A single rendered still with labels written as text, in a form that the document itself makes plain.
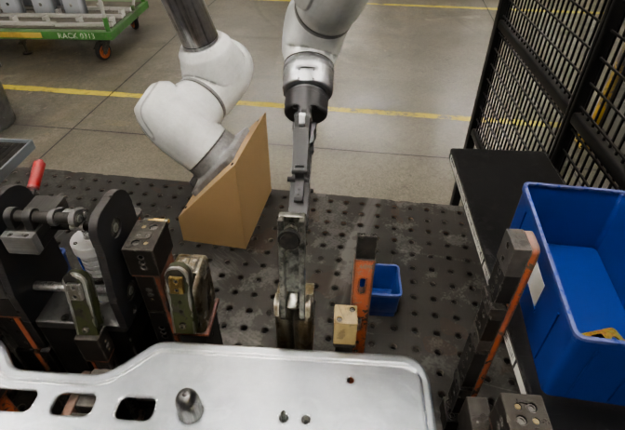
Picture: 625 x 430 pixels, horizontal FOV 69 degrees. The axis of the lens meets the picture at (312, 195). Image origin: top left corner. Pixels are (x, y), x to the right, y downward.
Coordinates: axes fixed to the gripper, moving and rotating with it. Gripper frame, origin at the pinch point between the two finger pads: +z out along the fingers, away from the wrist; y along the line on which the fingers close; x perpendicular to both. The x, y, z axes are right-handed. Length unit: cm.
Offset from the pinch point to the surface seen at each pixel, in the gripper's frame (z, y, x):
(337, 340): 19.8, -1.5, 6.9
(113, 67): -204, -269, -198
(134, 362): 24.7, -0.8, -22.7
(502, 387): 27, -35, 42
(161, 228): 4.5, -0.2, -21.8
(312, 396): 27.6, 0.7, 3.7
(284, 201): -22, -67, -11
